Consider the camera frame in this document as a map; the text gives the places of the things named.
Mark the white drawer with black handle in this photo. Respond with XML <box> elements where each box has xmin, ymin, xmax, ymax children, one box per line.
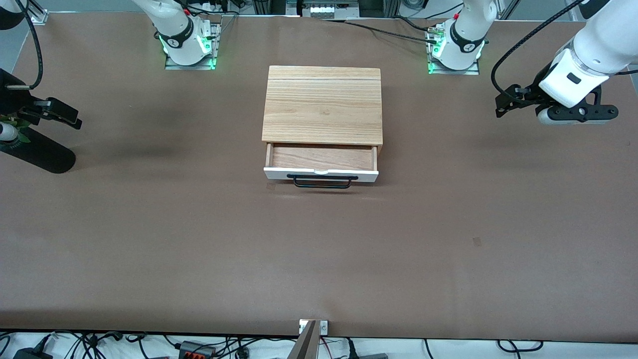
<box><xmin>263</xmin><ymin>142</ymin><xmax>380</xmax><ymax>189</ymax></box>

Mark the light wooden drawer cabinet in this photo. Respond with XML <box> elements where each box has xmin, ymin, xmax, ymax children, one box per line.
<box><xmin>261</xmin><ymin>66</ymin><xmax>385</xmax><ymax>158</ymax></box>

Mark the red rose with leaves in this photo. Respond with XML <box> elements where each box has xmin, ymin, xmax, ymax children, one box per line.
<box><xmin>0</xmin><ymin>115</ymin><xmax>31</xmax><ymax>144</ymax></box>

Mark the black vase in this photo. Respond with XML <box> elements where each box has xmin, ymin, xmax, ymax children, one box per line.
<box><xmin>0</xmin><ymin>127</ymin><xmax>76</xmax><ymax>174</ymax></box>

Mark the grey power strip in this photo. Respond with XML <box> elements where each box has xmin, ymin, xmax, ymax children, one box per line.
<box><xmin>303</xmin><ymin>0</ymin><xmax>360</xmax><ymax>18</ymax></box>

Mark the black and red power adapter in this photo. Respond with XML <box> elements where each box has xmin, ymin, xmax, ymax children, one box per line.
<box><xmin>178</xmin><ymin>341</ymin><xmax>216</xmax><ymax>359</ymax></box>

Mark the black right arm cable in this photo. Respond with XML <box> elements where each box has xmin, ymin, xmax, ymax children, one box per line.
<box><xmin>6</xmin><ymin>0</ymin><xmax>44</xmax><ymax>91</ymax></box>

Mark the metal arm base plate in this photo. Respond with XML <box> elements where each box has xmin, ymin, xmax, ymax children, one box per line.
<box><xmin>164</xmin><ymin>21</ymin><xmax>223</xmax><ymax>70</ymax></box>
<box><xmin>427</xmin><ymin>24</ymin><xmax>480</xmax><ymax>76</ymax></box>

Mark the black cable on table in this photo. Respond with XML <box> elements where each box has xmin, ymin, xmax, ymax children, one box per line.
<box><xmin>344</xmin><ymin>19</ymin><xmax>440</xmax><ymax>43</ymax></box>

